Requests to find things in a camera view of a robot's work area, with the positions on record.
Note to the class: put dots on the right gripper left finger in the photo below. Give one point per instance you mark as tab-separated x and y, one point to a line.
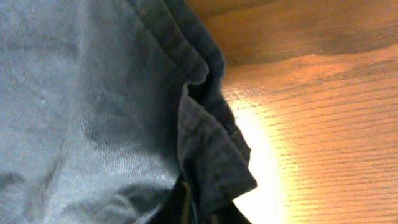
177	208

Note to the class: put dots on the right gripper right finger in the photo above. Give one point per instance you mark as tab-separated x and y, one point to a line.
229	214

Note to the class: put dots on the dark blue denim shorts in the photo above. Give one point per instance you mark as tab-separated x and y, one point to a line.
105	105

